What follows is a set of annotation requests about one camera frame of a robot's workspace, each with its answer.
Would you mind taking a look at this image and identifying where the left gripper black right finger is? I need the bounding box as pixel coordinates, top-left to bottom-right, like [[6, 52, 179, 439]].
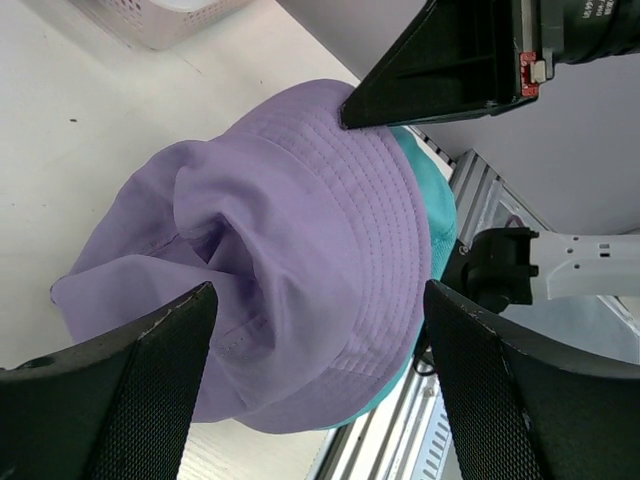
[[424, 281, 639, 479]]

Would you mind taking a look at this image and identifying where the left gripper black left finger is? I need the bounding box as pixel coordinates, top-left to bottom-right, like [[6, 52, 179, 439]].
[[1, 282, 218, 479]]

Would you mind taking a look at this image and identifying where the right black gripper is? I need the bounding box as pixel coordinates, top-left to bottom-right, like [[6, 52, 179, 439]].
[[340, 0, 639, 129]]

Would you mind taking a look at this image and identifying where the teal bucket hat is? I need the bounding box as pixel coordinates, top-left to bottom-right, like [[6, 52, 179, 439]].
[[319, 126, 457, 431]]

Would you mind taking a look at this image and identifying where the lavender bucket hat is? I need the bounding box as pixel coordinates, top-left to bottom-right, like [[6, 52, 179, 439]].
[[51, 80, 431, 434]]

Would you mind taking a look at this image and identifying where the white plastic basket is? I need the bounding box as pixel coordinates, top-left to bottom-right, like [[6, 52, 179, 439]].
[[22, 0, 250, 51]]

